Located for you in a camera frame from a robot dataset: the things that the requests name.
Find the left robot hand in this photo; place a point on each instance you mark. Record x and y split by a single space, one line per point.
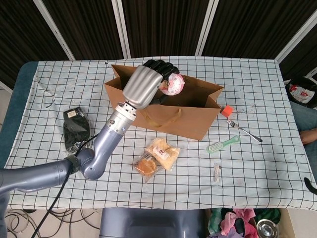
141 86

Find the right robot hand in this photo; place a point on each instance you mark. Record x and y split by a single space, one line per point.
312 187

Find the pink cupcake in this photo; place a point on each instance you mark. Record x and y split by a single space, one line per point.
174 85

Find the beige snack packet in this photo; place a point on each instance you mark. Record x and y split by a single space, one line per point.
171 158

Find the round bun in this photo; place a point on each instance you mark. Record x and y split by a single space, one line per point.
146 166

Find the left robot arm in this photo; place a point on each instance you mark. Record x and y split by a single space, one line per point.
106 141

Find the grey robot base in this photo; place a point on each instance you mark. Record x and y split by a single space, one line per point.
148 223

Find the brown paper bag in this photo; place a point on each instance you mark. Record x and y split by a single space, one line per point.
185 121

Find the red white plastic bag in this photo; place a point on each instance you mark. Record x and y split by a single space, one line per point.
301 94

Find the cardboard box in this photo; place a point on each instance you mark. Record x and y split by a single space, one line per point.
288 223

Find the person's hand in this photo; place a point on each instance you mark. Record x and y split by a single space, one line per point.
309 137

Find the metal bowl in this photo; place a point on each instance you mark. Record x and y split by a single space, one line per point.
267 228

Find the dark folding partition screen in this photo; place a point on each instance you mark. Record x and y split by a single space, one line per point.
161 24

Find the person's jeans leg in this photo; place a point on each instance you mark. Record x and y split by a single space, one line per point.
302 116

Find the pink cloth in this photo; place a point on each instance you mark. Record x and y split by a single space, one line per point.
245 215

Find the black packaged item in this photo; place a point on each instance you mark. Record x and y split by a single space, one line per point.
74 126

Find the metal fork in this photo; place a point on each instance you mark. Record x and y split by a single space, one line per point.
247 133

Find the orange cube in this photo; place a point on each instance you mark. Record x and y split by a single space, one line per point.
227 111

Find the green brush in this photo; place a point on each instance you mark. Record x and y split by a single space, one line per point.
218 147

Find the green cloth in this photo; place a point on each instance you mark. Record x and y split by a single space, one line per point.
214 220

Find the blue table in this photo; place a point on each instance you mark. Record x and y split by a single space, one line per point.
15 99

